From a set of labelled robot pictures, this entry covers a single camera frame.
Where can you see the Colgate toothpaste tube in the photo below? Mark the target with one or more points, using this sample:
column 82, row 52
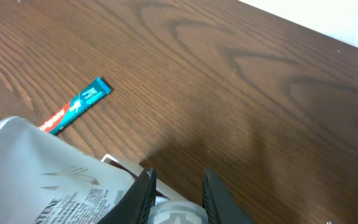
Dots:
column 81, row 102

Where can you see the clear blue soap dispenser bottle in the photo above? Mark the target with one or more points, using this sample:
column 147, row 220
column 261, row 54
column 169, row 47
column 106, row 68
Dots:
column 166, row 211

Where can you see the white Pantene tube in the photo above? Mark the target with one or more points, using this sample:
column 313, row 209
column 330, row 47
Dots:
column 45, row 180

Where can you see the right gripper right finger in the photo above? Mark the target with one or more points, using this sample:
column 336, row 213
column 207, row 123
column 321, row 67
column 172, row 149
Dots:
column 219, row 205

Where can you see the white box pink interior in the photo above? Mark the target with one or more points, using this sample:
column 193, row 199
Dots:
column 164, row 192

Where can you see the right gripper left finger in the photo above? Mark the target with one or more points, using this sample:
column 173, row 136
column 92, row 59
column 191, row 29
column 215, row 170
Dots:
column 134, row 207

